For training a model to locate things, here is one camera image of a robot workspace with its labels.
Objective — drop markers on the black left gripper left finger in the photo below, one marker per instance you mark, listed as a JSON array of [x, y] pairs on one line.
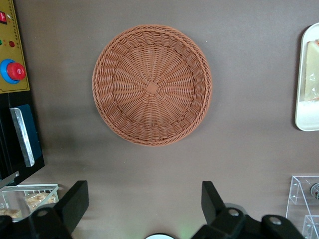
[[72, 204]]

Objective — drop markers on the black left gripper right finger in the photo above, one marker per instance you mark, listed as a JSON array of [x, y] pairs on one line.
[[211, 204]]

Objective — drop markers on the plastic sandwich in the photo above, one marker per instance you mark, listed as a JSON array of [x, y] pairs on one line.
[[312, 72]]

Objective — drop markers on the cream plastic tray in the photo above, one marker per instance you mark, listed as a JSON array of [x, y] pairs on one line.
[[302, 117]]

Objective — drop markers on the brown round wicker basket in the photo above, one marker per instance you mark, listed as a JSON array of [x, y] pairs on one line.
[[152, 85]]

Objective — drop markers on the clear wrapped snack packet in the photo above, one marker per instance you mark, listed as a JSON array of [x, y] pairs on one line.
[[10, 213], [40, 200]]

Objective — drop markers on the white round disc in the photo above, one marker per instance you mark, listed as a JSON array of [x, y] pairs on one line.
[[159, 236]]

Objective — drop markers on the silver metal bar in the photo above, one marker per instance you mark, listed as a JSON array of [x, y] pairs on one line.
[[23, 139]]

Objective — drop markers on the clear acrylic can rack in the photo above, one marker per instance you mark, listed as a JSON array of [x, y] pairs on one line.
[[299, 191]]

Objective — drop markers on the black machine housing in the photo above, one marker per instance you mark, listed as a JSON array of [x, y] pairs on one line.
[[7, 139]]

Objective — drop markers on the silver soda can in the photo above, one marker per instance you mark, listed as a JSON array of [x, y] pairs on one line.
[[315, 191]]

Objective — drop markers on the red emergency stop button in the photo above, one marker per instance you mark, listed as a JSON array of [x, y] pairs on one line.
[[13, 71]]

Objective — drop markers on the yellow control panel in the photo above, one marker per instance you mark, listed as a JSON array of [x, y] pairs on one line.
[[15, 32]]

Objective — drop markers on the grey metal bracket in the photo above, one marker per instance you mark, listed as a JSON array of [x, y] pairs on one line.
[[8, 178]]

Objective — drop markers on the red rocker switch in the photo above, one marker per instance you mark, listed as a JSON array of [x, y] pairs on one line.
[[2, 18]]

